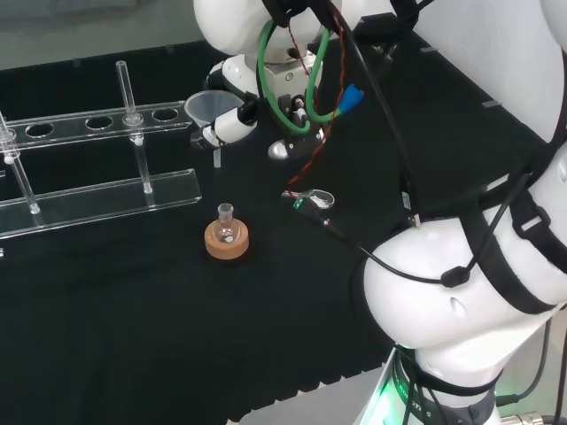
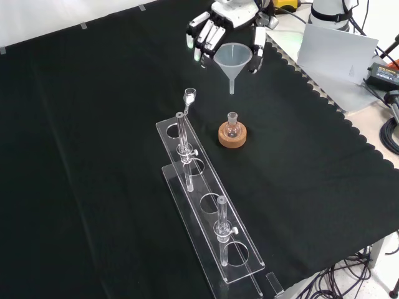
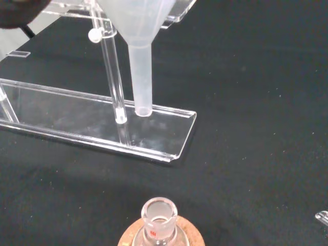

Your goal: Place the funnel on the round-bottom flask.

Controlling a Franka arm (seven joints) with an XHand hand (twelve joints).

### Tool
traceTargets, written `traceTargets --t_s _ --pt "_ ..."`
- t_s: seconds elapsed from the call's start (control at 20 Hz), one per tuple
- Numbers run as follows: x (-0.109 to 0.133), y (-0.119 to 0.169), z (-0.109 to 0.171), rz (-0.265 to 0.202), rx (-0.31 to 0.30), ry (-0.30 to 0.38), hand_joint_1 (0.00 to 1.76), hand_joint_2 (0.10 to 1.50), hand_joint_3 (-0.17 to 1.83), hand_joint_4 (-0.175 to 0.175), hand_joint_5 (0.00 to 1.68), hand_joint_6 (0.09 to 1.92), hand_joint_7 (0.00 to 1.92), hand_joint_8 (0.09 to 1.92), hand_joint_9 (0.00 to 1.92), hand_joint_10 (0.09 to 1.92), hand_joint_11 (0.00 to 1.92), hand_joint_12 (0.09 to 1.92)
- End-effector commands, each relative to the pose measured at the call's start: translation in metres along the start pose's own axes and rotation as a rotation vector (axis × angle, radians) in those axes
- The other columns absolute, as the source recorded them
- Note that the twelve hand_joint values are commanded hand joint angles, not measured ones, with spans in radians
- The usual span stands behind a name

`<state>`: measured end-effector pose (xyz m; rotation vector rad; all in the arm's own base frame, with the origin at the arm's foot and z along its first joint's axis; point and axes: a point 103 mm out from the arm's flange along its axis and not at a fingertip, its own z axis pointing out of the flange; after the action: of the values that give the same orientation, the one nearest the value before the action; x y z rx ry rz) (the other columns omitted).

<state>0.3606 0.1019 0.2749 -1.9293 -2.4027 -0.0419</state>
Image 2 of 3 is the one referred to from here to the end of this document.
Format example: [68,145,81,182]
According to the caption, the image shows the tangled black floor cables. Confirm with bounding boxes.
[297,245,399,299]

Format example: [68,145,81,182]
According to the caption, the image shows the brown cork ring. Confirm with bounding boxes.
[218,121,249,150]

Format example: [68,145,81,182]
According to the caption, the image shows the coiled black cable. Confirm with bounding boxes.
[378,117,399,154]

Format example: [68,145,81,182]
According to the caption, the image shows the grey bench leg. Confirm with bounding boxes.
[370,232,389,273]

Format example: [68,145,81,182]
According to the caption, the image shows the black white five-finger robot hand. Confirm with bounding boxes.
[186,0,280,75]

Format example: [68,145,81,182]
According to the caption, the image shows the clear acrylic funnel stand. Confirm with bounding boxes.
[155,111,266,299]

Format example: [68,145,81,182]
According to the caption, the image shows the yellow stop button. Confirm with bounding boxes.
[273,0,299,14]

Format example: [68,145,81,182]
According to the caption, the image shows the black bench cloth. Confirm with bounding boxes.
[0,0,399,299]

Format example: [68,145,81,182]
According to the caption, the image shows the small clear plastic block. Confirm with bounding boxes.
[264,271,286,297]

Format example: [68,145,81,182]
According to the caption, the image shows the black power adapter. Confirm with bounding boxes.
[367,62,399,93]

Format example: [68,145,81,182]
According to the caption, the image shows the small glass round-bottom flask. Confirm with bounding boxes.
[224,112,242,140]

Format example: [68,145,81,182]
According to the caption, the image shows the clear plastic funnel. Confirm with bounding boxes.
[213,43,252,95]

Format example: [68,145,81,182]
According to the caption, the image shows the pale board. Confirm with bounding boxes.
[296,23,380,85]

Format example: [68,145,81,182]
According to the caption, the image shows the grey metal base plate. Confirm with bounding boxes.
[264,29,389,114]

